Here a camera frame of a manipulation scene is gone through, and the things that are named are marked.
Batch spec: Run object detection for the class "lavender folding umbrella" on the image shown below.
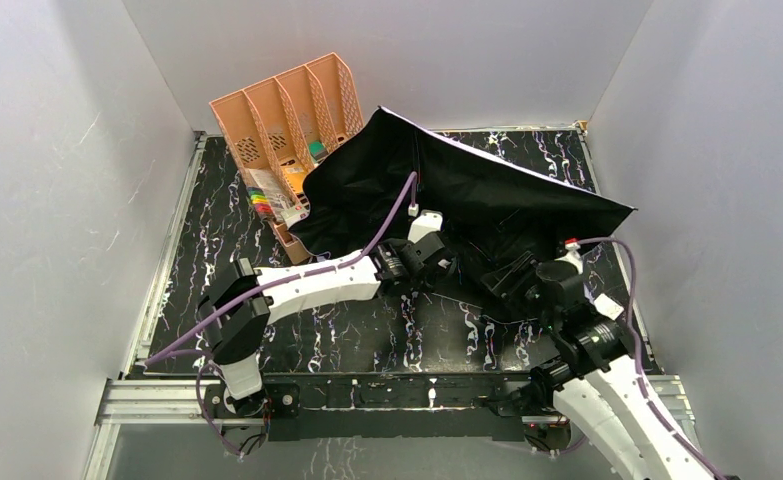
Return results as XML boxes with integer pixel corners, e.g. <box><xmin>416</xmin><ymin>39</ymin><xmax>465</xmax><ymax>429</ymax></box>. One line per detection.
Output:
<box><xmin>289</xmin><ymin>107</ymin><xmax>634</xmax><ymax>322</ymax></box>

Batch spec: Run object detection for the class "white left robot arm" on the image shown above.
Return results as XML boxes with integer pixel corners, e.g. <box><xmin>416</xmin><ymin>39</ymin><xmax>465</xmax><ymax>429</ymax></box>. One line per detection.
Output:
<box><xmin>196</xmin><ymin>232</ymin><xmax>457</xmax><ymax>401</ymax></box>

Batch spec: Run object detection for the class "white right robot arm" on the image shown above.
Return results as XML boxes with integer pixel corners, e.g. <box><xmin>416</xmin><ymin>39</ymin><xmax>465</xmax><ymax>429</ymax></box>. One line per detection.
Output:
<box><xmin>482</xmin><ymin>250</ymin><xmax>723</xmax><ymax>479</ymax></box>

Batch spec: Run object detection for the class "white yellow card box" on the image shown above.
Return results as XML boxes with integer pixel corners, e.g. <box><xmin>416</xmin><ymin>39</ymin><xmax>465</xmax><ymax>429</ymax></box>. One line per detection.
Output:
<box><xmin>593</xmin><ymin>294</ymin><xmax>625</xmax><ymax>321</ymax></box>

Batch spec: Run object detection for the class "small white red box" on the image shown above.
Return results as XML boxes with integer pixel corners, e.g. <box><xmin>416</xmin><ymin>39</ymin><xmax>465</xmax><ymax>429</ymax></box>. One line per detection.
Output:
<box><xmin>281</xmin><ymin>205</ymin><xmax>310</xmax><ymax>228</ymax></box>

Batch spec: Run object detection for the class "yellow sticky note pad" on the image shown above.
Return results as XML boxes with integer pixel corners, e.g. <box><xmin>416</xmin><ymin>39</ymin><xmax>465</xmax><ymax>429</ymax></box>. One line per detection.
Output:
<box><xmin>282</xmin><ymin>166</ymin><xmax>308</xmax><ymax>196</ymax></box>

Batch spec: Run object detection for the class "colourful marker pen pack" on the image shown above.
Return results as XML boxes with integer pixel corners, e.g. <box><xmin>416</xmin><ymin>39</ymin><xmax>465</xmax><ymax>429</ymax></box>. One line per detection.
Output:
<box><xmin>247</xmin><ymin>187</ymin><xmax>282</xmax><ymax>222</ymax></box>

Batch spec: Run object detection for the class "orange plastic desk organizer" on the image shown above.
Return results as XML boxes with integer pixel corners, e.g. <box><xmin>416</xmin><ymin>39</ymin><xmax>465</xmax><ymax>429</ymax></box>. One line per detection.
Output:
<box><xmin>209</xmin><ymin>53</ymin><xmax>364</xmax><ymax>263</ymax></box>

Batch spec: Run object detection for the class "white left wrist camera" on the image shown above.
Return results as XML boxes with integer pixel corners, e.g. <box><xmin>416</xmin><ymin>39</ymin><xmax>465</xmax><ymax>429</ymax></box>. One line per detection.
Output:
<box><xmin>407</xmin><ymin>207</ymin><xmax>443</xmax><ymax>243</ymax></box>

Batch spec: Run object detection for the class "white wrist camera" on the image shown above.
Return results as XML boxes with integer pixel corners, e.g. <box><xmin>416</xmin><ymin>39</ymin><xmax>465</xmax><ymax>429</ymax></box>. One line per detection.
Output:
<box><xmin>557</xmin><ymin>238</ymin><xmax>584</xmax><ymax>274</ymax></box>
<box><xmin>407</xmin><ymin>207</ymin><xmax>443</xmax><ymax>243</ymax></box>

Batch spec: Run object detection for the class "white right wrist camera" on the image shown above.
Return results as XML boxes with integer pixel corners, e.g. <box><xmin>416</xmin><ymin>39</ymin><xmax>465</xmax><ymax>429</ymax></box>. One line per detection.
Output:
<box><xmin>557</xmin><ymin>238</ymin><xmax>584</xmax><ymax>274</ymax></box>

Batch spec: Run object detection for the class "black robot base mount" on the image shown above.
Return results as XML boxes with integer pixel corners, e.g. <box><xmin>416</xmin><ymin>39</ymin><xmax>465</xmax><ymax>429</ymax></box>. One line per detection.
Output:
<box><xmin>201</xmin><ymin>372</ymin><xmax>582</xmax><ymax>455</ymax></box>

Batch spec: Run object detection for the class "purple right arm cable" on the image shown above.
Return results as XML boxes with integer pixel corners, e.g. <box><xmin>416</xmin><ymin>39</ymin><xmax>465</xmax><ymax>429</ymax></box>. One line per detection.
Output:
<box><xmin>549</xmin><ymin>237</ymin><xmax>730</xmax><ymax>480</ymax></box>

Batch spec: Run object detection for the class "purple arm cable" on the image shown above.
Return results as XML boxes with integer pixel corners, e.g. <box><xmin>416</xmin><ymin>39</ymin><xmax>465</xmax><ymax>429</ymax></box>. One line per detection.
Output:
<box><xmin>549</xmin><ymin>237</ymin><xmax>730</xmax><ymax>480</ymax></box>
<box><xmin>132</xmin><ymin>171</ymin><xmax>420</xmax><ymax>458</ymax></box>

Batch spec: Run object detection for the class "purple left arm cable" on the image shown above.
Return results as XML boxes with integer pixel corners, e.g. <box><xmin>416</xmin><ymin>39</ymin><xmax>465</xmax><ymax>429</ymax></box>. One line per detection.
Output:
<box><xmin>132</xmin><ymin>171</ymin><xmax>420</xmax><ymax>458</ymax></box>

